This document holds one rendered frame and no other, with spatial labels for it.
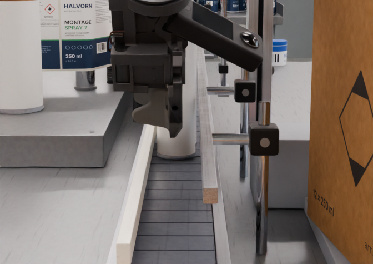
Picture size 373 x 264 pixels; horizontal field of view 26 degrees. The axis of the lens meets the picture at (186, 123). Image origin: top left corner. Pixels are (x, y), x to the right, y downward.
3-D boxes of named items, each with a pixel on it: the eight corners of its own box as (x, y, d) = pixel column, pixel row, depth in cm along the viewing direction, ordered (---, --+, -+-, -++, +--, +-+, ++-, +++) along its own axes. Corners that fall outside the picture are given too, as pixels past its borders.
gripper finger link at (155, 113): (134, 135, 100) (130, 76, 94) (182, 135, 100) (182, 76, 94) (132, 152, 97) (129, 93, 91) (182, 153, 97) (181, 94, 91)
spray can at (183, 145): (157, 150, 110) (156, -2, 106) (195, 150, 110) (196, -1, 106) (156, 160, 105) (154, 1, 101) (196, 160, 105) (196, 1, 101)
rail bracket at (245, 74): (202, 174, 117) (203, 60, 114) (253, 174, 117) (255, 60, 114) (203, 180, 114) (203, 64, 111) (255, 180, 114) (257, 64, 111)
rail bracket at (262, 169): (206, 247, 88) (207, 98, 85) (273, 248, 88) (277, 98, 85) (207, 258, 85) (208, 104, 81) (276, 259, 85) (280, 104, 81)
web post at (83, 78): (75, 86, 163) (72, -8, 159) (98, 86, 163) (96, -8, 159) (72, 90, 158) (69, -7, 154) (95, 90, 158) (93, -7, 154)
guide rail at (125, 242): (161, 73, 171) (161, 63, 170) (167, 73, 171) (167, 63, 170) (114, 266, 66) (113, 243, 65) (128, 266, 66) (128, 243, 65)
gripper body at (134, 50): (118, 56, 97) (111, -32, 88) (190, 56, 96) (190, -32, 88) (114, 98, 91) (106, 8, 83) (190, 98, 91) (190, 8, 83)
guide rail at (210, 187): (196, 48, 170) (196, 41, 169) (202, 48, 170) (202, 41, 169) (205, 204, 65) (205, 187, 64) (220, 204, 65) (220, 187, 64)
